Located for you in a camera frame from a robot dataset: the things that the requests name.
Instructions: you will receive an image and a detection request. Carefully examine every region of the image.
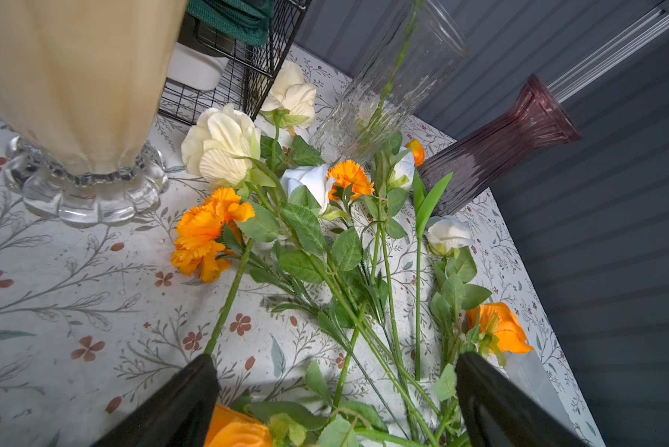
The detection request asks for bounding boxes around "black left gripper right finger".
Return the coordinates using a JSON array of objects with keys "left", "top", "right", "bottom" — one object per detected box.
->
[{"left": 455, "top": 352, "right": 585, "bottom": 446}]

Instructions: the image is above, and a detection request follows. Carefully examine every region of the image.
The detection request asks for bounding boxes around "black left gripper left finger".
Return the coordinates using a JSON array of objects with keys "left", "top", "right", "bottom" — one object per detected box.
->
[{"left": 94, "top": 354, "right": 220, "bottom": 447}]

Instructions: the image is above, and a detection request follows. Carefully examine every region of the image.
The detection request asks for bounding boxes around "pale blue rose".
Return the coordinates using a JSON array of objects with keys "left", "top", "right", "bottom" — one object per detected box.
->
[
  {"left": 280, "top": 164, "right": 335, "bottom": 215},
  {"left": 388, "top": 151, "right": 416, "bottom": 191}
]

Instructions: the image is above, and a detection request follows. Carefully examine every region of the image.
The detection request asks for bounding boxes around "orange tulip bud flower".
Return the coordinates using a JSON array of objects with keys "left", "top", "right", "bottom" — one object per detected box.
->
[{"left": 405, "top": 139, "right": 426, "bottom": 167}]

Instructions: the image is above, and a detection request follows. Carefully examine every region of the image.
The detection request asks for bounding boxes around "orange marigold flower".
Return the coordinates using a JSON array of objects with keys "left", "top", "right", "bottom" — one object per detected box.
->
[{"left": 327, "top": 160, "right": 375, "bottom": 200}]

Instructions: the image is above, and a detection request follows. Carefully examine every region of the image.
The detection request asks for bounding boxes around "cream white rose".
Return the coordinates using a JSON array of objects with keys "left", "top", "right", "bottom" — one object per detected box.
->
[{"left": 260, "top": 61, "right": 317, "bottom": 129}]

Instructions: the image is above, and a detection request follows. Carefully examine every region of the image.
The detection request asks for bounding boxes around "orange rose centre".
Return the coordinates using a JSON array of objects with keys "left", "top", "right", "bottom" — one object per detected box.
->
[{"left": 204, "top": 405, "right": 273, "bottom": 447}]

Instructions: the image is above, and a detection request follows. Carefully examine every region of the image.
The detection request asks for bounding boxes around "orange rose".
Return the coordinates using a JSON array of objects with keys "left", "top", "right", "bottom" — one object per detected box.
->
[
  {"left": 467, "top": 303, "right": 534, "bottom": 367},
  {"left": 204, "top": 405, "right": 273, "bottom": 447}
]

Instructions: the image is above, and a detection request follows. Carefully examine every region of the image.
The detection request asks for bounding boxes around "orange rose right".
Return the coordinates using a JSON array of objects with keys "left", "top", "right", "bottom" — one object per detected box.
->
[{"left": 467, "top": 303, "right": 534, "bottom": 367}]

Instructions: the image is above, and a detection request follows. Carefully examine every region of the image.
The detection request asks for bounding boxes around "orange marigold near vase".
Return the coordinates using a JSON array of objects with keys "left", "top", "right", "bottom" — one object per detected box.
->
[{"left": 171, "top": 186, "right": 256, "bottom": 356}]

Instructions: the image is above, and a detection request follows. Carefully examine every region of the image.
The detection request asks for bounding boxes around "white rose bud right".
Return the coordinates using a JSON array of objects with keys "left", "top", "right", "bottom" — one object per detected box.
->
[{"left": 425, "top": 215, "right": 474, "bottom": 257}]

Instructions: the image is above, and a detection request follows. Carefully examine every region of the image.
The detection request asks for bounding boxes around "purple glass vase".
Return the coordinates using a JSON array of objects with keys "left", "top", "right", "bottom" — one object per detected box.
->
[{"left": 419, "top": 74, "right": 581, "bottom": 216}]

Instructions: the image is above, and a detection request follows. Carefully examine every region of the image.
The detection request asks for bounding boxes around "cream rose near vase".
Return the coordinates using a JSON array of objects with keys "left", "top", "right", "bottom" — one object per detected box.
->
[{"left": 181, "top": 104, "right": 261, "bottom": 188}]

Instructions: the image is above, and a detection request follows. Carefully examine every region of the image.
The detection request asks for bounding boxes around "cream yellow ruffled vase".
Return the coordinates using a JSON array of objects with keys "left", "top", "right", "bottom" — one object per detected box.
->
[{"left": 0, "top": 1, "right": 187, "bottom": 227}]

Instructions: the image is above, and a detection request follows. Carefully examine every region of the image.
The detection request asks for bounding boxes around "clear glass vase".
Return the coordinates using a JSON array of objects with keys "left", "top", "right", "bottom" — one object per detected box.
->
[{"left": 310, "top": 1, "right": 470, "bottom": 165}]

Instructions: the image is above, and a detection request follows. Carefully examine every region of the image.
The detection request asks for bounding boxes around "black wire desk organizer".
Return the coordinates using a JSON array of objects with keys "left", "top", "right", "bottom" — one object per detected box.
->
[{"left": 159, "top": 1, "right": 310, "bottom": 125}]

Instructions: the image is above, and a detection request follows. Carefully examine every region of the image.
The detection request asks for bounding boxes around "green fabric strap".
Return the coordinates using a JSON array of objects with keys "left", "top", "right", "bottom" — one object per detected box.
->
[{"left": 186, "top": 0, "right": 277, "bottom": 47}]

